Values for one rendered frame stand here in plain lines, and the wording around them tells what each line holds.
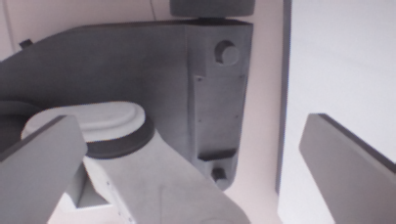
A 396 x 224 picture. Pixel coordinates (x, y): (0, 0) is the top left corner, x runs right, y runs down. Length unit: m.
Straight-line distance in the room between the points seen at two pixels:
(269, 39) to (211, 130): 0.36
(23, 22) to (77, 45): 0.25
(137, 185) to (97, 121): 0.13
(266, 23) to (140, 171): 0.57
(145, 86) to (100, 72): 0.10
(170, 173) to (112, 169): 0.09
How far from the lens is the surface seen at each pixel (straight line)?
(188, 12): 0.44
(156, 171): 0.31
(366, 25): 0.44
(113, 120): 0.35
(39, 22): 0.68
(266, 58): 0.73
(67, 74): 0.50
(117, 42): 0.45
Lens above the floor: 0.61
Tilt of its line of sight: 59 degrees down
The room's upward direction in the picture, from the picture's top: 158 degrees clockwise
